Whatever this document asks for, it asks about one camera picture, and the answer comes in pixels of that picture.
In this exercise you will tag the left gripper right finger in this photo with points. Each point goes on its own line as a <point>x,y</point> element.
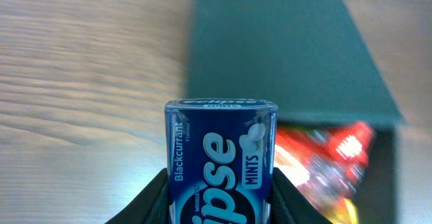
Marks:
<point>289,206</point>

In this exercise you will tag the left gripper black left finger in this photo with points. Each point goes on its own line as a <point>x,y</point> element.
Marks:
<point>150,206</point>

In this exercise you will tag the red Hacks candy bag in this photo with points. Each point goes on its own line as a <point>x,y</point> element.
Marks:
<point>325,164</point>

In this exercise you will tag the yellow candy bag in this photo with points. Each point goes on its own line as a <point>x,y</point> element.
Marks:
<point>342,212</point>

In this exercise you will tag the blue Eclipse gum pack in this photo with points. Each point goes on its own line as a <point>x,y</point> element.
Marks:
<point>220,155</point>

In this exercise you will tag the dark green open box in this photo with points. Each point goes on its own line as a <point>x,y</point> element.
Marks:
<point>309,58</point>

